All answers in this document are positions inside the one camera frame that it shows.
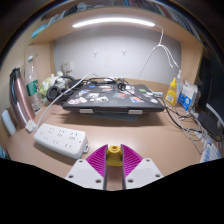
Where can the black laptop with stickers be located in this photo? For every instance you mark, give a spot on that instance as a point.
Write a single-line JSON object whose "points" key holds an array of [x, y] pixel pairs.
{"points": [[113, 96]]}

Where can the white power strip with plugs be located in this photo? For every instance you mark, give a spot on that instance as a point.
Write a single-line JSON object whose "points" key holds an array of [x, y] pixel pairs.
{"points": [[210, 151]]}

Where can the yellow squeeze bottle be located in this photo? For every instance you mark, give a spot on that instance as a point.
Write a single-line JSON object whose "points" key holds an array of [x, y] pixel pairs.
{"points": [[171, 94]]}

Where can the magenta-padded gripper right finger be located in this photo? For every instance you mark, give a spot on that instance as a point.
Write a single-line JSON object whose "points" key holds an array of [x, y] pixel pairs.
{"points": [[142, 172]]}

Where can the clear plastic water bottle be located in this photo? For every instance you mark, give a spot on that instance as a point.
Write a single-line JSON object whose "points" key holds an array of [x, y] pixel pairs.
{"points": [[32, 86]]}

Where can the yellow charger block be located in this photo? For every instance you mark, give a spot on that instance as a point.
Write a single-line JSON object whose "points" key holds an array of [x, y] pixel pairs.
{"points": [[114, 156]]}

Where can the black monitor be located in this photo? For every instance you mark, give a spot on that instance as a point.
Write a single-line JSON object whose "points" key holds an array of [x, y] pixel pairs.
{"points": [[210, 96]]}

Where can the small wall hook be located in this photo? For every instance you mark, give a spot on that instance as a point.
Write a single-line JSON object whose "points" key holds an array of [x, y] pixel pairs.
{"points": [[95, 52], [124, 52]]}

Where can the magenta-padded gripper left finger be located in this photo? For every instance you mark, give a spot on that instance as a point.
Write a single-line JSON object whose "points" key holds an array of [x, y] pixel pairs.
{"points": [[86, 173]]}

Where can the green and white plush toy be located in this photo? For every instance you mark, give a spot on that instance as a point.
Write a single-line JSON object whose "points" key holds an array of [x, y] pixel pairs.
{"points": [[48, 83]]}

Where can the white wall socket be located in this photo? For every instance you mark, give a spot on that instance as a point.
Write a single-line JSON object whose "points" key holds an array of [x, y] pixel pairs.
{"points": [[68, 67]]}

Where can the blue and white box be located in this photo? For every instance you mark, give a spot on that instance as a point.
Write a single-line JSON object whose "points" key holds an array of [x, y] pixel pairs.
{"points": [[187, 96]]}

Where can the grey laptop stand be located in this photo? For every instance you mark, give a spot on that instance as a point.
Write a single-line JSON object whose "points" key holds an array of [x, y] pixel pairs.
{"points": [[135, 111]]}

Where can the rose gold thermos jug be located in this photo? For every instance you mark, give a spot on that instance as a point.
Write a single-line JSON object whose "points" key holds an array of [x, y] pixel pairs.
{"points": [[20, 100]]}

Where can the clear pump bottle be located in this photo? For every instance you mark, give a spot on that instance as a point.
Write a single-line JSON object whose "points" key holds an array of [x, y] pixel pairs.
{"points": [[179, 81]]}

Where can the white LED light bar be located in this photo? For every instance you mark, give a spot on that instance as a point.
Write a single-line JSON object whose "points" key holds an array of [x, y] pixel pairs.
{"points": [[113, 22]]}

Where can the black headphones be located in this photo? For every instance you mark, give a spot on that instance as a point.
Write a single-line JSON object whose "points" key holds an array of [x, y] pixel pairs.
{"points": [[52, 93]]}

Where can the small white bottle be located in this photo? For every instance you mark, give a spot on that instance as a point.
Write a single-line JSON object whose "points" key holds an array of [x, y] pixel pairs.
{"points": [[8, 122]]}

